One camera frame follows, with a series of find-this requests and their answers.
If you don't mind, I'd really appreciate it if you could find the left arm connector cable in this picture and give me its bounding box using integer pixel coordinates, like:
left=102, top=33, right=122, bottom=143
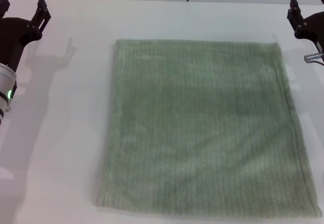
left=5, top=81, right=18, bottom=112

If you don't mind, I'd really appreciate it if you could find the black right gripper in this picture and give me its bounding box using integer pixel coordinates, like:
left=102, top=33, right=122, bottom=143
left=287, top=0, right=324, bottom=55

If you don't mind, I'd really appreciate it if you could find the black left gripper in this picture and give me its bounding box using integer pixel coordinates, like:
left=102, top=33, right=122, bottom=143
left=0, top=0, right=52, bottom=73

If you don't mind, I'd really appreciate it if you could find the arm connector cable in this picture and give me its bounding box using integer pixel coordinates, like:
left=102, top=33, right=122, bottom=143
left=303, top=52, right=324, bottom=67
left=5, top=81, right=18, bottom=112

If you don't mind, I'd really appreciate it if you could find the green terry towel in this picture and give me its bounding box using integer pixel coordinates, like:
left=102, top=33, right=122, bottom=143
left=95, top=39, right=321, bottom=218

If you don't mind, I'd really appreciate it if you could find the right arm connector cable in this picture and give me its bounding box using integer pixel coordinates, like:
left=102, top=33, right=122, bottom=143
left=303, top=52, right=324, bottom=67

